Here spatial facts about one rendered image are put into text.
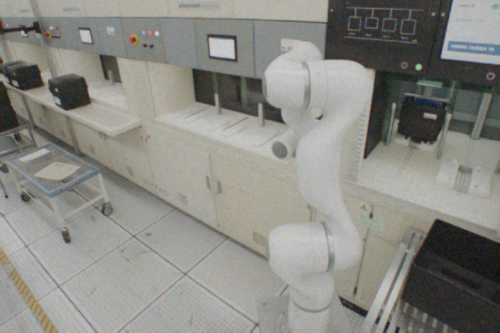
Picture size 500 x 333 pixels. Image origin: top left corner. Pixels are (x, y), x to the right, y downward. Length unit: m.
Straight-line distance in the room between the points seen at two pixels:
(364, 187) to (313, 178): 0.85
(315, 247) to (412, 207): 0.81
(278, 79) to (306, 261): 0.41
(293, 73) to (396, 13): 0.69
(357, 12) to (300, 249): 0.89
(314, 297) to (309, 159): 0.37
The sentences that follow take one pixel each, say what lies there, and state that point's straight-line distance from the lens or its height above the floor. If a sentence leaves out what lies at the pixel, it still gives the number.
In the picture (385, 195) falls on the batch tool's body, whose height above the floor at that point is 0.86.
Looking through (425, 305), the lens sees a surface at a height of 0.79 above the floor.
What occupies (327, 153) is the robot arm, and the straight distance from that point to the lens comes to 0.66.
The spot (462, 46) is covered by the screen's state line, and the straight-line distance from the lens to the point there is 1.23.
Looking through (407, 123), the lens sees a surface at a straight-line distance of 1.88.
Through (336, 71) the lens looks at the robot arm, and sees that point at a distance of 0.65.
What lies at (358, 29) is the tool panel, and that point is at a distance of 1.29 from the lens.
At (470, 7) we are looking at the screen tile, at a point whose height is 1.63.
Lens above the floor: 1.70
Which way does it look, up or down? 27 degrees down
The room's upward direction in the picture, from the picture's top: 2 degrees counter-clockwise
